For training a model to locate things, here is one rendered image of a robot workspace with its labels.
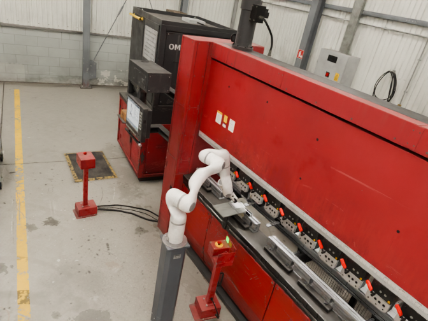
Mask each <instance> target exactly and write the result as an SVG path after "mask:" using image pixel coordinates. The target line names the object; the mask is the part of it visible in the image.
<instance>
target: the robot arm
mask: <svg viewBox="0 0 428 321"><path fill-rule="evenodd" d="M199 160H200V161H201V162H203V163H205V164H207V165H208V166H207V167H205V168H199V169H197V170H196V171H195V172H194V174H193V175H192V176H191V177H190V180H189V189H190V192H189V194H186V193H184V192H182V191H181V190H179V189H176V188H173V189H170V190H168V192H167V194H166V204H167V206H168V209H169V212H170V214H171V216H170V221H169V229H168V232H167V233H165V235H163V237H162V241H163V243H164V244H165V245H166V246H167V247H169V248H174V249H178V248H183V247H184V246H185V245H186V244H187V237H186V236H185V235H184V232H185V224H186V221H187V215H186V213H190V212H191V211H193V210H194V208H195V207H196V202H197V195H198V192H199V189H200V188H201V185H202V184H203V183H204V181H205V180H206V179H207V178H208V177H209V176H211V175H214V174H217V173H219V174H220V179H219V181H218V186H219V187H220V188H221V190H222V192H223V195H224V196H225V197H229V198H230V199H232V201H233V202H234V203H236V202H237V200H236V199H237V197H236V195H235V194H234V192H233V189H232V181H231V176H230V155H229V152H228V151H227V150H226V149H221V150H215V149H205V150H202V151H200V153H199Z"/></svg>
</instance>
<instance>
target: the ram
mask: <svg viewBox="0 0 428 321"><path fill-rule="evenodd" d="M217 110H218V111H220V112H221V113H222V119H221V123H220V124H219V123H217V122H216V117H217ZM225 115H226V116H227V123H225V122H224V116H225ZM230 119H232V120H233V121H235V126H234V131H233V133H232V132H231V131H229V130H228V126H229V121H230ZM223 123H224V124H225V125H226V127H223ZM199 130H200V131H201V132H202V133H204V134H205V135H207V137H209V138H210V139H211V140H213V141H214V142H215V143H216V144H218V145H219V146H220V147H222V148H223V149H226V150H227V151H228V152H229V153H230V154H231V155H232V156H233V157H234V158H235V159H237V160H238V161H240V163H242V164H243V165H244V166H246V167H247V168H248V169H249V170H251V171H252V172H254V173H255V174H256V175H257V176H258V177H260V178H261V179H263V180H264V181H265V182H266V183H267V184H269V185H270V186H272V188H274V189H275V190H277V191H278V192H279V193H280V194H281V195H283V196H284V197H286V198H287V199H288V200H289V201H290V202H291V203H293V204H294V205H296V206H297V207H298V208H299V209H301V210H302V211H303V212H305V214H307V215H308V216H310V217H311V218H312V219H313V220H314V221H316V222H317V223H319V224H320V225H321V226H322V227H324V228H325V229H326V230H328V231H329V232H330V233H331V234H333V235H334V236H335V237H337V238H338V239H339V240H340V241H342V242H343V243H344V244H345V245H346V246H348V247H349V248H351V249H352V250H353V251H354V252H355V253H357V254H358V255H360V256H361V257H362V258H363V259H364V260H366V261H367V262H368V263H370V264H371V265H372V266H373V267H375V268H376V269H377V270H379V271H380V272H381V273H382V274H384V275H385V276H386V277H387V278H389V279H390V280H391V281H393V282H394V283H395V284H396V285H398V286H399V287H400V288H402V289H403V290H404V291H405V292H407V293H408V294H409V295H410V296H411V297H413V298H414V299H416V300H417V301H418V302H419V303H420V304H422V305H423V306H425V307H426V308H427V309H428V158H427V157H424V156H422V155H420V154H418V153H415V152H413V151H411V150H410V149H407V148H405V147H403V146H401V145H398V144H397V143H394V142H392V141H390V140H388V139H385V138H383V137H381V136H379V135H377V134H375V133H373V132H371V131H369V130H367V129H364V128H362V127H360V126H358V125H355V124H353V123H351V122H349V121H347V120H345V119H343V118H341V117H339V116H336V115H334V114H332V113H330V112H328V111H325V110H323V109H321V108H319V107H317V106H315V105H313V104H311V103H308V102H306V101H304V100H302V99H300V98H298V97H296V96H293V95H292V94H289V93H287V92H285V91H283V90H281V89H278V88H276V87H274V86H272V85H270V84H268V83H266V82H263V81H262V80H259V79H257V78H255V77H253V76H250V75H248V74H246V73H244V72H242V71H240V70H238V69H236V68H234V67H231V66H229V65H227V64H225V63H223V62H220V61H218V60H216V59H212V60H211V66H210V73H209V77H208V84H207V88H206V95H205V100H204V106H203V114H202V118H201V125H200V129H199ZM230 161H231V162H232V163H233V164H234V165H236V166H237V167H238V168H240V170H242V171H243V172H244V173H246V174H247V175H248V176H249V177H250V178H252V179H253V180H254V181H256V182H257V183H258V184H259V185H260V186H262V187H263V188H264V189H266V190H267V191H268V192H269V193H270V194H272V195H273V196H274V197H275V198H277V199H278V200H279V201H280V202H282V203H283V204H284V205H285V206H286V207H288V208H289V209H290V210H292V211H293V212H294V213H295V214H296V215H298V216H299V217H300V218H301V219H303V220H304V221H305V222H306V223H307V224H309V225H310V226H312V228H314V229H315V230H316V231H317V232H319V233H320V234H321V235H322V236H323V237H325V238H326V239H328V240H329V241H330V242H331V243H332V244H333V245H335V246H336V247H337V248H339V249H340V250H341V251H342V252H343V253H345V254H346V255H347V256H349V258H351V259H352V260H353V261H355V262H356V263H357V264H358V265H359V266H361V267H362V268H363V269H365V270H366V271H367V272H368V273H369V274H371V275H372V276H373V277H375V278H376V279H377V280H378V281H379V282H380V283H382V284H383V285H384V286H386V287H387V288H388V289H389V290H391V291H392V292H393V293H394V294H395V295H396V296H398V297H399V298H400V299H402V300H403V301H404V302H405V303H406V304H408V305H409V306H411V307H412V308H413V309H414V310H415V311H416V312H418V313H419V314H420V315H421V316H423V317H424V318H425V319H426V320H428V315H427V314H426V313H424V312H423V311H422V310H421V309H420V308H418V307H417V306H415V305H414V304H413V303H412V302H411V301H409V300H408V299H407V298H405V297H404V296H403V295H402V294H400V293H399V292H398V291H397V290H396V289H394V288H393V287H392V286H390V285H389V284H388V283H387V282H386V281H384V280H383V279H382V278H380V277H379V276H378V275H377V274H376V273H374V272H373V271H372V270H370V269H369V268H368V267H367V266H365V265H364V264H363V263H362V262H361V261H359V260H358V259H356V258H355V257H354V256H353V255H352V254H350V253H349V252H348V251H346V250H345V249H344V248H343V247H342V246H340V245H339V244H338V243H336V242H335V241H334V240H333V239H331V238H330V237H329V236H328V235H326V234H325V233H324V232H323V231H321V230H320V229H319V228H318V227H317V226H315V225H314V224H312V223H311V222H310V221H309V220H308V219H307V218H305V217H304V216H302V215H301V214H300V213H299V212H298V211H296V210H295V209H293V207H291V206H290V205H289V204H287V203H286V202H285V201H284V200H283V199H281V198H280V197H279V196H277V195H276V194H275V193H274V192H273V191H271V190H270V189H269V188H267V187H266V186H265V185H264V184H263V183H261V182H260V181H258V179H256V178H255V177H254V176H252V175H251V174H250V173H249V172H248V171H246V170H245V169H243V168H242V167H241V166H240V165H239V164H237V163H236V162H235V161H233V160H232V159H231V158H230Z"/></svg>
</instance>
